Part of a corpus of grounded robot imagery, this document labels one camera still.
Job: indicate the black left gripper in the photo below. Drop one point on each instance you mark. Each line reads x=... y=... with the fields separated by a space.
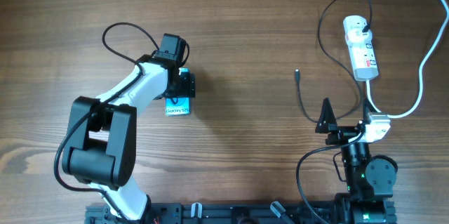
x=191 y=86

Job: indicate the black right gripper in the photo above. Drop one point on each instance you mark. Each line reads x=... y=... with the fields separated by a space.
x=343 y=131

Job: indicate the teal screen smartphone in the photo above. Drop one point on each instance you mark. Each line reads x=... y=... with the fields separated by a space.
x=180 y=105

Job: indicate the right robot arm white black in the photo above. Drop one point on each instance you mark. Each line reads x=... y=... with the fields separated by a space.
x=370 y=179

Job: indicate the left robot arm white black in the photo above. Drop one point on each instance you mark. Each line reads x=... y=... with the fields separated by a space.
x=100 y=147

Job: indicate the white charger plug adapter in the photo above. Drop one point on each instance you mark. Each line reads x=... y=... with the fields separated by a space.
x=357 y=37

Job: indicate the white power strip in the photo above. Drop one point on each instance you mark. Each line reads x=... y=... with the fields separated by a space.
x=362 y=58

